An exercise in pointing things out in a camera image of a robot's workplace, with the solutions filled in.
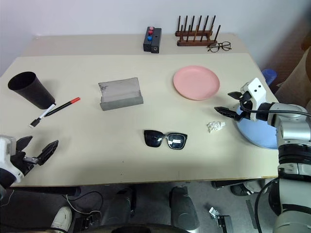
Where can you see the black plastic cup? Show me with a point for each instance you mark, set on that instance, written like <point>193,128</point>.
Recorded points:
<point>29,91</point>

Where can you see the light blue round plate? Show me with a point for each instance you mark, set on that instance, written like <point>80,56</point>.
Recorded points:
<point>255,132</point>

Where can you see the black and white shoe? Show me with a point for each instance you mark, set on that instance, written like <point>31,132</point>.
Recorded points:
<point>243,189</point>

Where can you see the black marker with red cap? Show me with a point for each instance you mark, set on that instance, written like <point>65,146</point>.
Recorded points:
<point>62,105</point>

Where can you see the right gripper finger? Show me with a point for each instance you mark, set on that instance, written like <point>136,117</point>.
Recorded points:
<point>235,94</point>
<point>227,112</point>

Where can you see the crumpled white paper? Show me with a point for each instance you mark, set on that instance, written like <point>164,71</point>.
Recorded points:
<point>215,125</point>

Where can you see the grey open glasses case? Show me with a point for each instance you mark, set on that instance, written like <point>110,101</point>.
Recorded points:
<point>120,93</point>

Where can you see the black sunglasses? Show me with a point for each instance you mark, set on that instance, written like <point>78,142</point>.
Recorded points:
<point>155,139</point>

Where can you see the metal bracket on floor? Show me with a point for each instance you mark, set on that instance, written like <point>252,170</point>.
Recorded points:
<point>219,217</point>

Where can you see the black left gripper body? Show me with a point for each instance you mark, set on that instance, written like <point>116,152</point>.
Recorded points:
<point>23,161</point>

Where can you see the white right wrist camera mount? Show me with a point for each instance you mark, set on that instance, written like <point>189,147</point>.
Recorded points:
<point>257,93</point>

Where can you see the pink round plate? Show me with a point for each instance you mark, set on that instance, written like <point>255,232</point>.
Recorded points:
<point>196,82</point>

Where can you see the brown wooden peg rack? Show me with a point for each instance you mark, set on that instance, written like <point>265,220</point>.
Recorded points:
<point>194,38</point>

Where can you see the brown framed eyeglasses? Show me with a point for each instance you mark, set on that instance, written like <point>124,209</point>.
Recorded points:
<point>219,46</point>

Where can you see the black box with round hole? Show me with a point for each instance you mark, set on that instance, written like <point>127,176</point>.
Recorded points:
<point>156,40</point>

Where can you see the blue ribbed plastic object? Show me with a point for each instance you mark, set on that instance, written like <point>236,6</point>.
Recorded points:
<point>269,75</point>

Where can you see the black box with coloured buttons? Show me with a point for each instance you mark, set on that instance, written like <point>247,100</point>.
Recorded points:
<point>147,41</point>

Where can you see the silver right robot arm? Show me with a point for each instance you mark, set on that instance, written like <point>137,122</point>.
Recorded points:
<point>291,131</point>

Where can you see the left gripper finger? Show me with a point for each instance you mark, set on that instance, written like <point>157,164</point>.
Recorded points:
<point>24,143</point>
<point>49,150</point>

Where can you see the dark rounded shape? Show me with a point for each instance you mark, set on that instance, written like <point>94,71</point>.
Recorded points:
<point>120,208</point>
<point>183,208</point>

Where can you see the black device on floor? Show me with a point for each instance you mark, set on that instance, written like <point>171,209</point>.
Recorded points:
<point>87,221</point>

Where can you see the white marker with black cap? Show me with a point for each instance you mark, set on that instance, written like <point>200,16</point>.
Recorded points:
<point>45,114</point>

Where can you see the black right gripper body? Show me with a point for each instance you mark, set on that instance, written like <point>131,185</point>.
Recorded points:
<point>246,106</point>

